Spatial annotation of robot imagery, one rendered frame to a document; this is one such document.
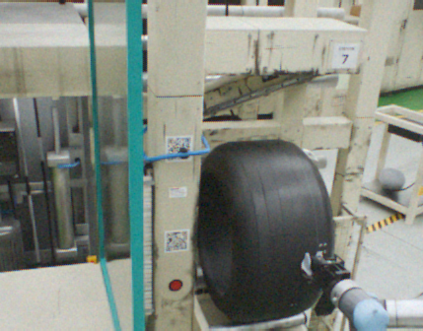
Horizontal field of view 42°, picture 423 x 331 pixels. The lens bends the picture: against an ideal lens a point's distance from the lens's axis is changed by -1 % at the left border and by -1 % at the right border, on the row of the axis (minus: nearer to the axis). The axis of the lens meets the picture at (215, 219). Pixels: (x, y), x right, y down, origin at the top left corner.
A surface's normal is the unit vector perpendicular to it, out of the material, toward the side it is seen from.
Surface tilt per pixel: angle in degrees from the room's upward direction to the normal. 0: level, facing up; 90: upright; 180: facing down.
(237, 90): 90
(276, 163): 19
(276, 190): 38
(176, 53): 90
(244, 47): 90
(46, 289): 0
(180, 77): 90
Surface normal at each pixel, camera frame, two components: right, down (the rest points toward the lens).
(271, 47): 0.29, 0.47
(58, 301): 0.05, -0.88
